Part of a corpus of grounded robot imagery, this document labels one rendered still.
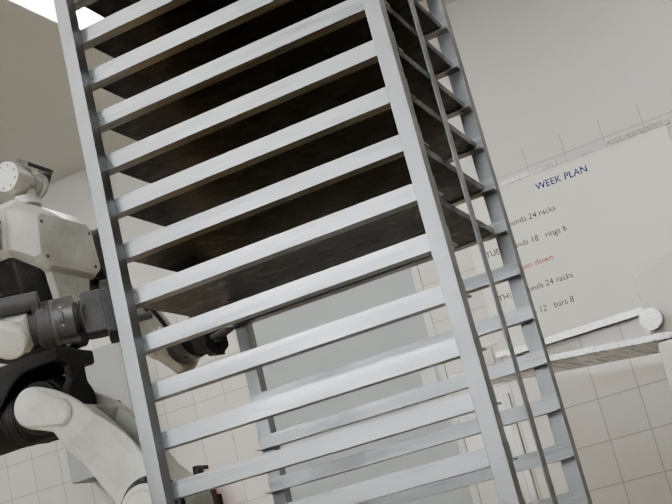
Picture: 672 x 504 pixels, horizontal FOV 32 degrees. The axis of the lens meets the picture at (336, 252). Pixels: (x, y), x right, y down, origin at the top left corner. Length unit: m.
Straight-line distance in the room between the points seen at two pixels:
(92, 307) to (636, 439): 3.82
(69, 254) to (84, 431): 0.39
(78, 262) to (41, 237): 0.12
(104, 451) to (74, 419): 0.09
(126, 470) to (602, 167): 3.86
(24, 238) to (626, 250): 3.75
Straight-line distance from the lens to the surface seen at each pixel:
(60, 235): 2.54
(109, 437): 2.38
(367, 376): 1.94
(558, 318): 5.76
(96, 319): 2.21
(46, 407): 2.44
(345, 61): 2.06
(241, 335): 2.53
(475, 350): 1.85
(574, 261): 5.77
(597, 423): 5.70
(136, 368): 2.12
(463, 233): 2.24
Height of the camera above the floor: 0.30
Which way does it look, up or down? 15 degrees up
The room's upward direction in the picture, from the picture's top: 14 degrees counter-clockwise
